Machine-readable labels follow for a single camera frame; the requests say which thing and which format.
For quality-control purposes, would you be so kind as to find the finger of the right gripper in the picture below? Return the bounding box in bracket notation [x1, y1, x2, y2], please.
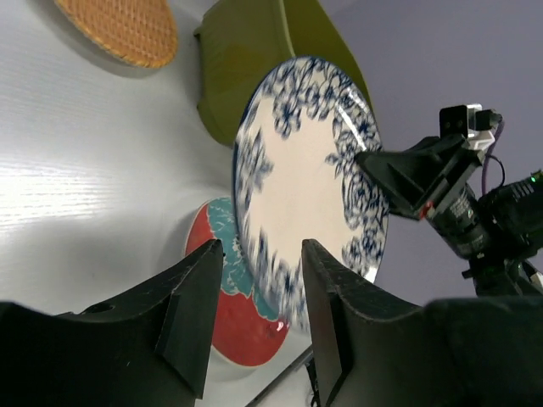
[355, 135, 462, 220]

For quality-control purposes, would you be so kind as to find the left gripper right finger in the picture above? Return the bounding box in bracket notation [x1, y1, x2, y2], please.
[302, 239, 424, 406]

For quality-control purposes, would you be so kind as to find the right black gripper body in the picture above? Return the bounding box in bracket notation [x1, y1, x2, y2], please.
[426, 148, 490, 259]

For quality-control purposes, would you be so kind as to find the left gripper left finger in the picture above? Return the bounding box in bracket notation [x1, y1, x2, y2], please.
[59, 239, 223, 399]

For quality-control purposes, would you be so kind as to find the red and teal plate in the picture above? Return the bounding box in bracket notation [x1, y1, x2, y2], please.
[185, 197, 288, 369]

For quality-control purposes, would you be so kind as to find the blue floral rim plate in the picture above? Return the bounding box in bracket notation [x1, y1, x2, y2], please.
[232, 56, 389, 332]

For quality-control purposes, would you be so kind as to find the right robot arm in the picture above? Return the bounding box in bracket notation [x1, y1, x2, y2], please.
[355, 134, 542, 296]

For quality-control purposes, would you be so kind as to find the green plastic bin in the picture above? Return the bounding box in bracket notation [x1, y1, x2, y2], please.
[194, 0, 369, 147]

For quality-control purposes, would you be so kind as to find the orange woven pattern plate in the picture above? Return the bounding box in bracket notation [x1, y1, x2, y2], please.
[55, 0, 178, 69]

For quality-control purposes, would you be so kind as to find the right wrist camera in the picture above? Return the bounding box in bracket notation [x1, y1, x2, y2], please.
[439, 103, 503, 152]

